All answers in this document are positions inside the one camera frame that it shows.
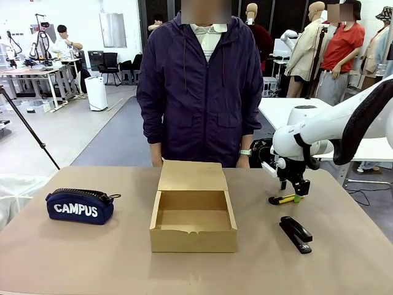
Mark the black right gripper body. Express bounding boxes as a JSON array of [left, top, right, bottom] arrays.
[[277, 158, 308, 185]]

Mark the yellow black utility knife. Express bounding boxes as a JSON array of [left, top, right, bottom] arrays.
[[268, 194, 305, 206]]

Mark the black stapler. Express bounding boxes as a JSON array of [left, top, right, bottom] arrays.
[[279, 215, 313, 254]]

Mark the brown cardboard box with lid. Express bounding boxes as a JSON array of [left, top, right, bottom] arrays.
[[149, 159, 239, 253]]

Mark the person's left forearm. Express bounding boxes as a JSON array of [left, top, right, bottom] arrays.
[[239, 101, 264, 151]]

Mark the person's right forearm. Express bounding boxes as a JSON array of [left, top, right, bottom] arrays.
[[136, 101, 163, 155]]

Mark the black backpack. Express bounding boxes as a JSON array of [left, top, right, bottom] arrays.
[[250, 138, 277, 168]]

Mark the white table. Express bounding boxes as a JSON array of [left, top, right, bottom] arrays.
[[257, 97, 393, 187]]

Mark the person in purple jacket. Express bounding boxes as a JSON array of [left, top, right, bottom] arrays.
[[136, 14, 264, 169]]

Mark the black light stand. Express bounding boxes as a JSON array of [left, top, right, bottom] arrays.
[[306, 26, 328, 99]]

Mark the mannequin with beige jacket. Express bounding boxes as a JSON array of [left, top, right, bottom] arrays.
[[284, 1, 328, 99]]

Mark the mannequin with maroon garment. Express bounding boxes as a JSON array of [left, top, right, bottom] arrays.
[[245, 2, 274, 74]]

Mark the mannequin with bucket hat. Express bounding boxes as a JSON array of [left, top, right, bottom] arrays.
[[359, 7, 393, 79]]

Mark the background person in black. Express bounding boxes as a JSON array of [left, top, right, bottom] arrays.
[[148, 14, 165, 31]]

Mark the navy CAMPUS pencil case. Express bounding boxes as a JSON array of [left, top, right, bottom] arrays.
[[45, 187, 122, 226]]

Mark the white air purifier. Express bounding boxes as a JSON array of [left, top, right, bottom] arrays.
[[84, 76, 108, 112]]

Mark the seated man in white shirt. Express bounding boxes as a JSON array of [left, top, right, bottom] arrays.
[[50, 24, 84, 59]]

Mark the white cloth cover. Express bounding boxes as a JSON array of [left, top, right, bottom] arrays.
[[0, 171, 50, 231]]

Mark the long grey work table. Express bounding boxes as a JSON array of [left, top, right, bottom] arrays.
[[0, 58, 84, 108]]

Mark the black white background robot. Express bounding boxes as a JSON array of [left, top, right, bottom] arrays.
[[30, 14, 53, 67]]

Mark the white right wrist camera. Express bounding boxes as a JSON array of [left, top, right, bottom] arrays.
[[261, 155, 287, 179]]

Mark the black floor cable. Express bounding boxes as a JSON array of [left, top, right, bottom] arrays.
[[345, 181, 374, 207]]

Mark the grey metal wall panel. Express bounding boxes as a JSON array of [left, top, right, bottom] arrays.
[[98, 12, 127, 49]]

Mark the black camera tripod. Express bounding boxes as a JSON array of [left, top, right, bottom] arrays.
[[0, 85, 61, 170]]

